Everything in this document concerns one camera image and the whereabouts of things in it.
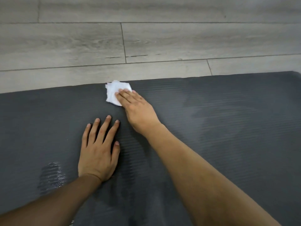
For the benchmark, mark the person's left hand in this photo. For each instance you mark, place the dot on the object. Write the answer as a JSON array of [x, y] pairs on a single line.
[[96, 157]]

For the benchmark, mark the person's right hand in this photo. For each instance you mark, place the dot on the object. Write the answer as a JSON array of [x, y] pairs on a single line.
[[138, 112]]

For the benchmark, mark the white wipe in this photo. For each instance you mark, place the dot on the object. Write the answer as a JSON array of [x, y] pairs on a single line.
[[113, 91]]

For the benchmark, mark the dark grey yoga mat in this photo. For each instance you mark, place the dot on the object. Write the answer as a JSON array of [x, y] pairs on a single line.
[[235, 127]]

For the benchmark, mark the person's left forearm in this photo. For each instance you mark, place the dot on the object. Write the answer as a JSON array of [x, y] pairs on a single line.
[[54, 204]]

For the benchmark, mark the person's right forearm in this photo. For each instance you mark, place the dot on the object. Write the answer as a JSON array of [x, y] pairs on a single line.
[[200, 181]]

